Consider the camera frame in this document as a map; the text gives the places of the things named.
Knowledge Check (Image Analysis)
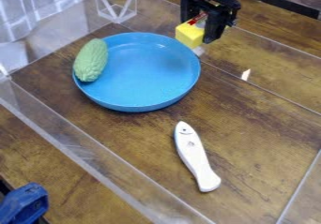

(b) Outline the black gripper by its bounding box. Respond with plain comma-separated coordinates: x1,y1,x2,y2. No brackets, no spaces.
181,0,241,44

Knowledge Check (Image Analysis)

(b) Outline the yellow toy brick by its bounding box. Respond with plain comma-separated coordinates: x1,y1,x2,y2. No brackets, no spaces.
175,12,207,49

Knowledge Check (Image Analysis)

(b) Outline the blue round tray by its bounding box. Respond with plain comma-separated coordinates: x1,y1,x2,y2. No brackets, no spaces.
74,32,201,112

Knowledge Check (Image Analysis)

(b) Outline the black bar in background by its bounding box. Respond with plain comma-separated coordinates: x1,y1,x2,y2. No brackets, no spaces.
233,0,321,20

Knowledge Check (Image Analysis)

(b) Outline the green bumpy toy gourd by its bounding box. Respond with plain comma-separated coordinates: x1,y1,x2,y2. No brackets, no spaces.
72,38,108,82

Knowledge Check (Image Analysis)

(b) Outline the white checked curtain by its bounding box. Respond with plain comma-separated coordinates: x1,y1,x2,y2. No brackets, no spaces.
0,0,84,44

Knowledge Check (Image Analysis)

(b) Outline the blue clamp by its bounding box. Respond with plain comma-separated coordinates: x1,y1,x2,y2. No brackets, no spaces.
0,183,49,224

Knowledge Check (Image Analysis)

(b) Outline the clear acrylic enclosure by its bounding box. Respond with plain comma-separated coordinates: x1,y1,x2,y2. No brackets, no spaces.
0,0,321,224

